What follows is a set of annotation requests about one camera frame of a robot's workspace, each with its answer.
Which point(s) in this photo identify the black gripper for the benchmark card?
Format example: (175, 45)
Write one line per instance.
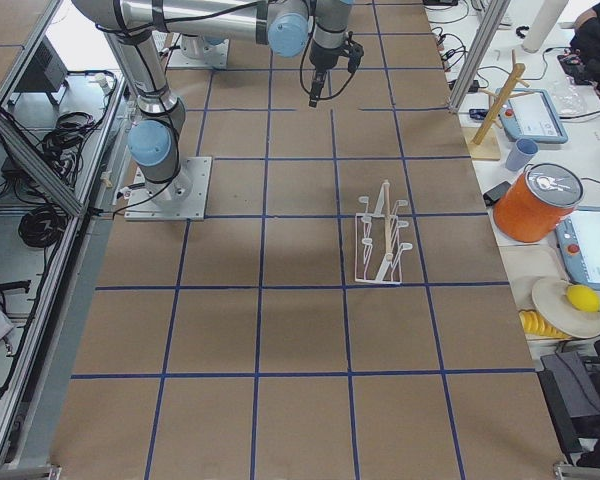
(323, 58)

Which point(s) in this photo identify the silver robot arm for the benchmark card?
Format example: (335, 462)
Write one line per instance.
(202, 30)
(195, 47)

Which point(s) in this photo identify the blue cup on side table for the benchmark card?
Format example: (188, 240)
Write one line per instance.
(522, 151)

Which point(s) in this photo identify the wooden mug tree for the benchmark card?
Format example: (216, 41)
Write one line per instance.
(482, 142)

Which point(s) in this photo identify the black phone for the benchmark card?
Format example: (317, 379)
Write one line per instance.
(492, 196)

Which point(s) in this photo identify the upper teach pendant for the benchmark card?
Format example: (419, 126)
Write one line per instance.
(530, 114)

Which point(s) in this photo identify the teach pendant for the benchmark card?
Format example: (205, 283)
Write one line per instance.
(530, 114)
(578, 237)

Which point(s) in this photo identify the orange bucket with lid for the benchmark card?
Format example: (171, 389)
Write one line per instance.
(537, 202)

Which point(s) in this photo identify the lower teach pendant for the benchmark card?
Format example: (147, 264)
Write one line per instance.
(578, 237)

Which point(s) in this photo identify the beige round plate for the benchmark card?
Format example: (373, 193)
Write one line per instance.
(550, 301)

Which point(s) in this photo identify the yellow sliced toy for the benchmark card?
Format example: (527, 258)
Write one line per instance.
(535, 324)

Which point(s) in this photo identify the yellow lemon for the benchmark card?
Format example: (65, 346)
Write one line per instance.
(583, 298)

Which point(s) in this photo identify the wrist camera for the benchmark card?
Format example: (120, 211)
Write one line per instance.
(354, 53)

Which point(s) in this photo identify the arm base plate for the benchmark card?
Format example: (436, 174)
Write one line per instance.
(185, 198)
(217, 61)

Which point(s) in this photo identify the aluminium frame post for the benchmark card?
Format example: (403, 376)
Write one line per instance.
(482, 39)

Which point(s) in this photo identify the white wire cup rack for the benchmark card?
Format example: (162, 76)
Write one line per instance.
(378, 245)

